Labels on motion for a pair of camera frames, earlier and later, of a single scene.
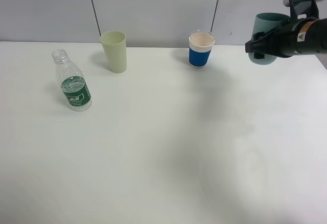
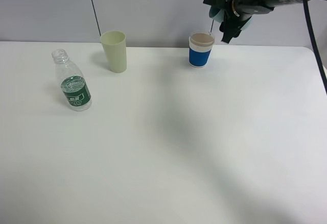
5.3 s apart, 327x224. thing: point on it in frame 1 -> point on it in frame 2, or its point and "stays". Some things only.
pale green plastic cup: [114, 44] stays
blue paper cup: [201, 45] stays
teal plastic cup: [264, 22] -> [217, 15]
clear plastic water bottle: [75, 89] stays
